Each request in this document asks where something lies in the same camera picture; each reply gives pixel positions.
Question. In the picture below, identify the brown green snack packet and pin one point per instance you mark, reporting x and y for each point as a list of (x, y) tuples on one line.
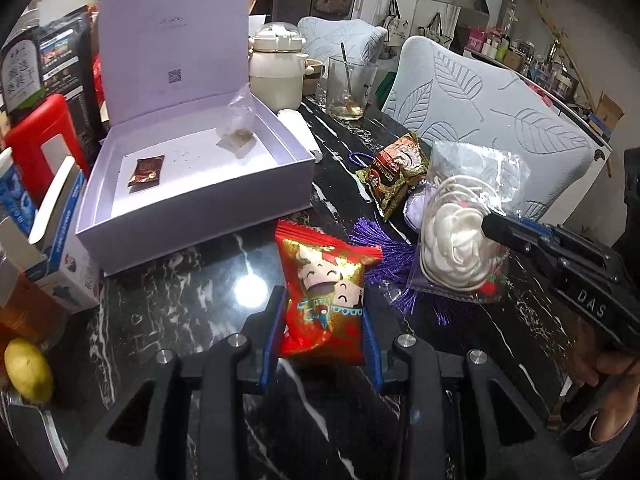
[(393, 172)]

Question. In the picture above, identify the far light blue leaf cushion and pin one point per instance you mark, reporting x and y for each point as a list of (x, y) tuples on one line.
[(363, 42)]

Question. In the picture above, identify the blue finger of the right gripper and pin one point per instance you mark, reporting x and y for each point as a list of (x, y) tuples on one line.
[(534, 226), (504, 229)]

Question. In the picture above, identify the light blue leaf cushion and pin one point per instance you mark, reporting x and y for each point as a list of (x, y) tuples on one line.
[(363, 42), (443, 96)]

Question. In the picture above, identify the orange label plastic jar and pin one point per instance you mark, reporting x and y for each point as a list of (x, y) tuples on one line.
[(27, 311)]

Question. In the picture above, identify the red plastic container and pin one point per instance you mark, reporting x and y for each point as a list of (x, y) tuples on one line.
[(41, 142)]

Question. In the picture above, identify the blue white cardboard box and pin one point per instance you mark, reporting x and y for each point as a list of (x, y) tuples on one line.
[(67, 273)]

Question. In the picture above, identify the cream ceramic lidded pot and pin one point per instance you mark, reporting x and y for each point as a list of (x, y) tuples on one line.
[(278, 65)]

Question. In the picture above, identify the small clear plastic bag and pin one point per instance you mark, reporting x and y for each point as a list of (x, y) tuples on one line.
[(236, 132)]

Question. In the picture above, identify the glass cup with spoon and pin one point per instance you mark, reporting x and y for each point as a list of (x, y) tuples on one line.
[(348, 86)]

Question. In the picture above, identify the black snack bag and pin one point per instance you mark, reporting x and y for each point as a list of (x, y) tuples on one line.
[(66, 59)]

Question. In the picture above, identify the dark label plastic jar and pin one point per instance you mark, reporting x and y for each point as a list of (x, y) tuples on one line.
[(21, 74)]

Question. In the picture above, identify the black phone on stand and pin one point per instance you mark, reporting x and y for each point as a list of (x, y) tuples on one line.
[(35, 433)]

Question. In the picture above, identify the open lavender gift box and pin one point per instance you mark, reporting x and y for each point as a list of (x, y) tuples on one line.
[(169, 69)]

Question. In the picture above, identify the yellow lemon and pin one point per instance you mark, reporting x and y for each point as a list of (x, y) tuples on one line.
[(29, 371)]

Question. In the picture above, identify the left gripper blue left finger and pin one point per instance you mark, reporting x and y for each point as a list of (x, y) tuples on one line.
[(273, 334)]

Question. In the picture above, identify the clear bag with white flower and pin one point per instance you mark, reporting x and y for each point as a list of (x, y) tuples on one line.
[(465, 183)]

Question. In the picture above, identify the dark red candy packet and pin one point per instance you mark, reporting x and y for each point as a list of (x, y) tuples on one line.
[(147, 171)]

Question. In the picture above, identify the red cartoon snack packet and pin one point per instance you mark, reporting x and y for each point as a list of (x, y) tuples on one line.
[(325, 280)]

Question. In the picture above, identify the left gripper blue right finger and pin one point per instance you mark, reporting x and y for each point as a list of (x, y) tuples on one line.
[(371, 353)]

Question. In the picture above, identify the purple tassel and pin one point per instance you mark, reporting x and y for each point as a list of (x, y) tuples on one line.
[(392, 274)]

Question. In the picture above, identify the near light blue leaf cushion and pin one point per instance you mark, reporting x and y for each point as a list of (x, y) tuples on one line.
[(443, 96)]

